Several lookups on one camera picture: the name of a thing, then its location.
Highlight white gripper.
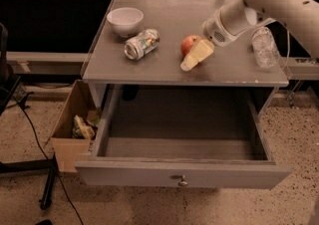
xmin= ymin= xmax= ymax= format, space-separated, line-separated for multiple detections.
xmin=180 ymin=9 xmax=237 ymax=72

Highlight red apple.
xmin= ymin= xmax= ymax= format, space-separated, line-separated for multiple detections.
xmin=180 ymin=35 xmax=201 ymax=57

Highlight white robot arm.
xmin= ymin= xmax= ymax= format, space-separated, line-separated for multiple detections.
xmin=203 ymin=0 xmax=319 ymax=59

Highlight open grey top drawer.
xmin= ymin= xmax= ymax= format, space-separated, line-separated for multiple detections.
xmin=76 ymin=86 xmax=291 ymax=189

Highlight metal drawer knob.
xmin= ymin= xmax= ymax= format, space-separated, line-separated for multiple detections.
xmin=170 ymin=175 xmax=188 ymax=187

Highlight clear plastic bottle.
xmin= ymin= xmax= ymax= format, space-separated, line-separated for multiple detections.
xmin=251 ymin=27 xmax=279 ymax=69

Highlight crushed soda can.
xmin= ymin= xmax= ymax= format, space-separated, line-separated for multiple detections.
xmin=124 ymin=29 xmax=160 ymax=61

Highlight white ceramic bowl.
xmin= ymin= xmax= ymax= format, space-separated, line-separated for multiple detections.
xmin=107 ymin=7 xmax=144 ymax=37

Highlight snack bags in box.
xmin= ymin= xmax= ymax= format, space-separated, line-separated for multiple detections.
xmin=72 ymin=112 xmax=100 ymax=140

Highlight cardboard box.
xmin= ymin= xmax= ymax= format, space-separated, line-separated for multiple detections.
xmin=50 ymin=81 xmax=100 ymax=172

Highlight black stand base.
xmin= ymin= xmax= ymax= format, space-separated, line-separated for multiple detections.
xmin=0 ymin=23 xmax=57 ymax=210

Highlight black floor cable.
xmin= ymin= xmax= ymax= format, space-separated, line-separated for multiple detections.
xmin=0 ymin=86 xmax=85 ymax=225

